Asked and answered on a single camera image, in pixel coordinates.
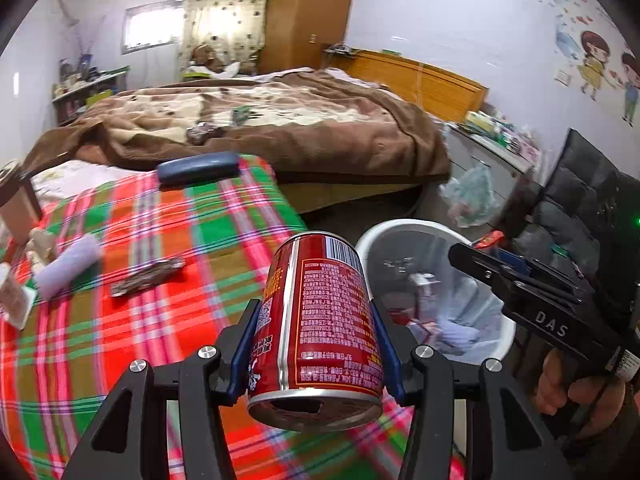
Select black chair grey cushion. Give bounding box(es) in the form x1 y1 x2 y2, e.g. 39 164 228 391
497 129 639 309

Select white floral bedsheet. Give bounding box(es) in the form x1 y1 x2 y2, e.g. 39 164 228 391
30 159 141 206

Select cluttered shelf desk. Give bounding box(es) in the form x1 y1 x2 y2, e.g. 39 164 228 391
51 65 130 126

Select plaid red green cloth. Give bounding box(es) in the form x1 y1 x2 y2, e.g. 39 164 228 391
1 156 412 479

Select white bedside cabinet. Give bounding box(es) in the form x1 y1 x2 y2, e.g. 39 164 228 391
438 122 534 230

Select wooden wardrobe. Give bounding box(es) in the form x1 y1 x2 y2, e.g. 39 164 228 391
258 0 352 73

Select dark wrapped item on blanket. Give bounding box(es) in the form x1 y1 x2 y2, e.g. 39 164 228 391
186 122 226 145

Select small window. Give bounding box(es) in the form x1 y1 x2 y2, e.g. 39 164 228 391
120 0 184 54

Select boxes on cabinet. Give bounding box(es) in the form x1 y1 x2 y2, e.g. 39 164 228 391
463 110 541 162

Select white round trash bin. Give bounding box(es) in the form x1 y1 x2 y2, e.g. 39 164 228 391
356 219 515 364

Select red white drink carton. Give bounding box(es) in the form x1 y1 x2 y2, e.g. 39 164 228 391
406 318 442 344

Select patterned curtain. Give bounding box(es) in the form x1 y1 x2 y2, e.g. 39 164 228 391
178 0 267 70

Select brown fleece blanket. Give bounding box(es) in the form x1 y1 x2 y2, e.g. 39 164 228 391
25 70 450 184

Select cartoon wall stickers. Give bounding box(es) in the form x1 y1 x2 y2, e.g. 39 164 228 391
528 0 639 132

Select small green box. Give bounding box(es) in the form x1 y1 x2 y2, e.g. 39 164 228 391
231 105 257 127

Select white foam net roll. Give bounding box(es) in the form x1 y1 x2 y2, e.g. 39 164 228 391
34 234 103 301

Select red cartoon drink can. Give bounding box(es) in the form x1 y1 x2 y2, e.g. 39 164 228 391
247 231 383 432

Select hanging plastic bag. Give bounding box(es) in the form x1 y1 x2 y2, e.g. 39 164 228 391
438 164 499 229

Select purple milk carton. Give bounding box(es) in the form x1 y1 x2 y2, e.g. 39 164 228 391
409 273 440 306

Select teddy bear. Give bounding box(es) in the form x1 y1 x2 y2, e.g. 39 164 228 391
191 44 226 73

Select person's right hand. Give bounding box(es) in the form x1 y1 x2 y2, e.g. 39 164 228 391
533 349 626 438

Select vase with branches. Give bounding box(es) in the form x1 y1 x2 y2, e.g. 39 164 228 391
58 16 96 82

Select wooden headboard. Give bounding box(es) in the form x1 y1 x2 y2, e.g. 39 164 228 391
329 50 488 122

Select dark blue glasses case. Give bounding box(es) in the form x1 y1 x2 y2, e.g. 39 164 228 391
156 152 241 190

